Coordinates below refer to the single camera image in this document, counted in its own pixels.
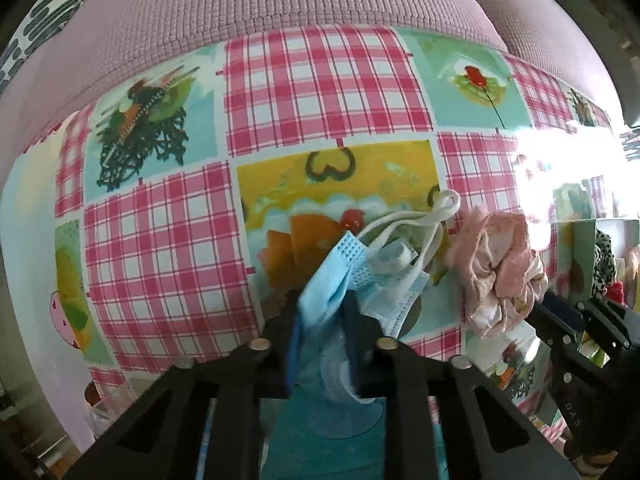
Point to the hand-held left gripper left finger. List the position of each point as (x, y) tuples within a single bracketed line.
[(295, 355)]

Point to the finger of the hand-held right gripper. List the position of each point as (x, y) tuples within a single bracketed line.
[(557, 317), (610, 325)]

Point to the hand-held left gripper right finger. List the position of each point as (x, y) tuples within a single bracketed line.
[(356, 355)]

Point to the teal cardboard box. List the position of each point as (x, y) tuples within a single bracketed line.
[(582, 250)]

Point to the blue face mask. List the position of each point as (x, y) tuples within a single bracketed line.
[(370, 280)]

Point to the pink floral scrunchie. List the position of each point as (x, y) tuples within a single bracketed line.
[(495, 270)]

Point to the person's right hand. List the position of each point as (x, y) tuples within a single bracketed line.
[(595, 462)]

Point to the red pink scrunchie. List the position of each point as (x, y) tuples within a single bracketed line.
[(617, 291)]

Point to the leopard print scrunchie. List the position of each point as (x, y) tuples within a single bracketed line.
[(605, 260)]

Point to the teal plastic toy box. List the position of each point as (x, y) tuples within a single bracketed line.
[(310, 440)]

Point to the printed checkered tablecloth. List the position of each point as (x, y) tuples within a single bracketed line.
[(160, 260)]

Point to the black white patterned cloth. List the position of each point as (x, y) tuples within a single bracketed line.
[(630, 142)]

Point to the clear plastic box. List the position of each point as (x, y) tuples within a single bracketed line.
[(107, 405)]

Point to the grey sofa with pink cover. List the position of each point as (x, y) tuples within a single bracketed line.
[(275, 0)]

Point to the black white patterned pillow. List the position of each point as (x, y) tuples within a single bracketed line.
[(35, 25)]

